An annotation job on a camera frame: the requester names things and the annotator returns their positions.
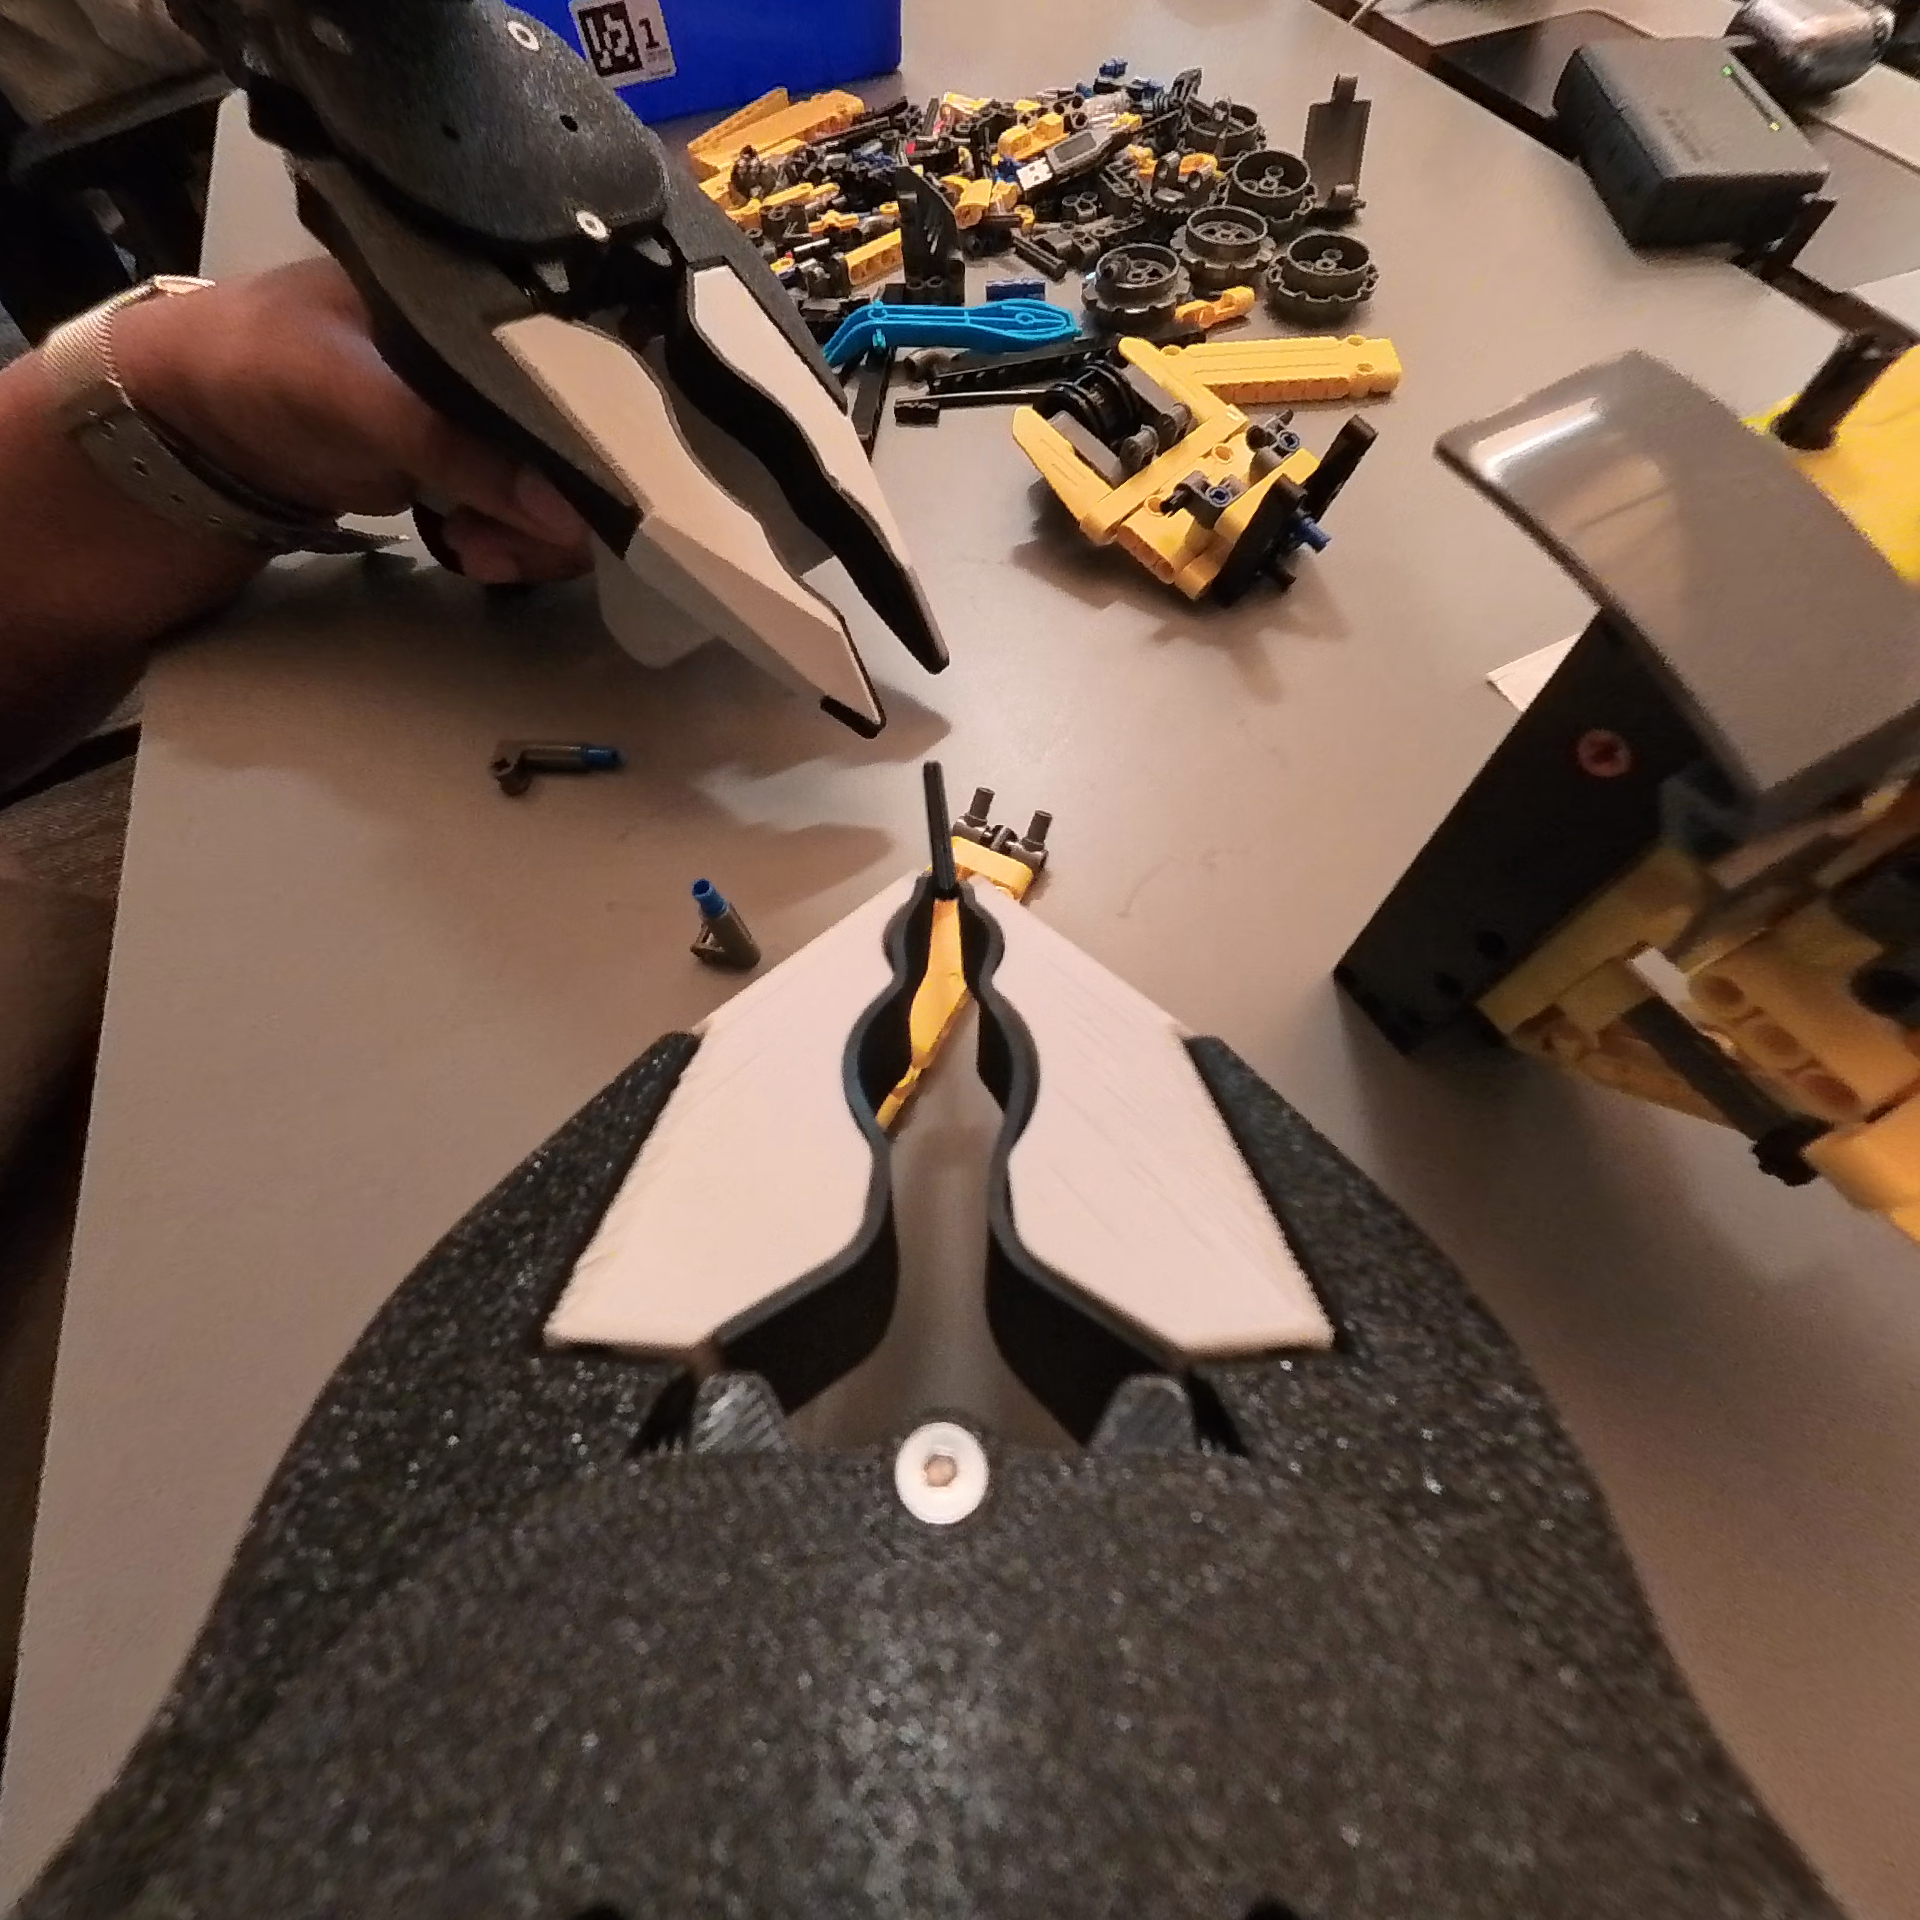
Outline blue brick separator tool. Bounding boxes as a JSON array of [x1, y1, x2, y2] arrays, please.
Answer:
[[822, 296, 1085, 373]]

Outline metal mesh watch band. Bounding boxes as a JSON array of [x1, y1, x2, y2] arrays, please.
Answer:
[[35, 276, 407, 561]]

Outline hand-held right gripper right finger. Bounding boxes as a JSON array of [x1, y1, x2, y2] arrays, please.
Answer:
[[961, 884, 1335, 1369]]

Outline pile of toy building parts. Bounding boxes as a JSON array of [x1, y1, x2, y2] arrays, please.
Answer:
[[683, 58, 1382, 452]]

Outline yellow black toy assembly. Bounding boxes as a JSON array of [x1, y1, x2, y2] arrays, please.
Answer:
[[1012, 366, 1377, 612]]

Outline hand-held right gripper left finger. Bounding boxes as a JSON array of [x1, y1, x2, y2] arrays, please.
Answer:
[[543, 873, 941, 1369]]

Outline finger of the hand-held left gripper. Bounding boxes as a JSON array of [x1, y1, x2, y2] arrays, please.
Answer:
[[660, 258, 952, 677], [497, 315, 892, 740]]

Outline blue plastic bin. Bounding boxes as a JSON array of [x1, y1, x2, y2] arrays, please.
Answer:
[[556, 0, 904, 129]]

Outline plain yellow toy panel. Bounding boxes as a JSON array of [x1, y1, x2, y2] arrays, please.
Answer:
[[1124, 333, 1408, 410]]

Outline person's left hand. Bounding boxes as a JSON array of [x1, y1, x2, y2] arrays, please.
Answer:
[[205, 254, 602, 590]]

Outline yellow toy panel with grey pins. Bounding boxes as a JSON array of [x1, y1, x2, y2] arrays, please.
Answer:
[[874, 784, 1055, 1131]]

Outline black power adapter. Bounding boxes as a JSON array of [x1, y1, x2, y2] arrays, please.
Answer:
[[1548, 32, 1834, 250]]

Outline grey connector with blue pin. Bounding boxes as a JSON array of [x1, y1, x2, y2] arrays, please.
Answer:
[[687, 880, 764, 974], [491, 737, 628, 797]]

